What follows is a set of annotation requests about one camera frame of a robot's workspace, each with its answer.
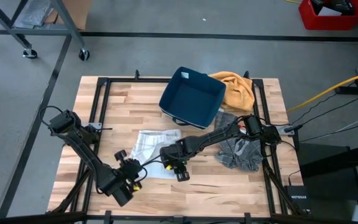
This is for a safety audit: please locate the navy blue fabric bin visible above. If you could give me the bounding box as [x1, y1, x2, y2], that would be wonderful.
[158, 66, 227, 131]

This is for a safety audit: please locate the black side desk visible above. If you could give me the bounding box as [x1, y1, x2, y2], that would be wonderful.
[296, 141, 358, 210]

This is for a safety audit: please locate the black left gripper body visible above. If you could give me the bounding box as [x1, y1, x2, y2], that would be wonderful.
[115, 149, 145, 190]

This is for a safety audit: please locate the brown cardboard box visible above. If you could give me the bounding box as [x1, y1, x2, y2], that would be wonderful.
[54, 0, 92, 30]

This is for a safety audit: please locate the grey checked towel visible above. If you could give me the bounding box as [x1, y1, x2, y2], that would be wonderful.
[213, 110, 264, 172]

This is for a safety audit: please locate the white floor cable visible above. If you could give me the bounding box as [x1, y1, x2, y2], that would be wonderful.
[337, 114, 358, 132]

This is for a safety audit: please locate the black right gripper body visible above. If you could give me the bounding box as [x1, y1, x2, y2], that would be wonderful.
[160, 142, 191, 183]

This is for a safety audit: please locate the white paper sheet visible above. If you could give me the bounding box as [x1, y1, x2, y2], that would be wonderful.
[318, 6, 343, 16]

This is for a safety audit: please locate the grey metal wheeled cart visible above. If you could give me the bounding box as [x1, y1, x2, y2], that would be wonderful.
[0, 0, 90, 62]

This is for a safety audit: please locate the grey wrapped package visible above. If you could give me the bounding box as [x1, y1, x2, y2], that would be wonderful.
[13, 0, 54, 29]

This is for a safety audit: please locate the black metal table frame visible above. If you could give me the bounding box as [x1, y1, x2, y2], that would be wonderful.
[47, 70, 306, 224]

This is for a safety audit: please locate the black device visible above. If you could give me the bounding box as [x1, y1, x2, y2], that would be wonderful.
[311, 0, 356, 16]

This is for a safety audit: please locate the black Netgear network switch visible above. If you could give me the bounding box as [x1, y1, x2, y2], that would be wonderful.
[284, 185, 312, 215]

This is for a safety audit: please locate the red plastic bin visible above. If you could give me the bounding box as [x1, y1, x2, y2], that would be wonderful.
[298, 0, 358, 31]

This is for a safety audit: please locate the white checked towel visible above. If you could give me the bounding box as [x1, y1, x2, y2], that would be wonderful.
[130, 129, 182, 180]

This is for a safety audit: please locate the orange yellow towel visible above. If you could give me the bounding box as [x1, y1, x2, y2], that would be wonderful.
[208, 71, 256, 112]

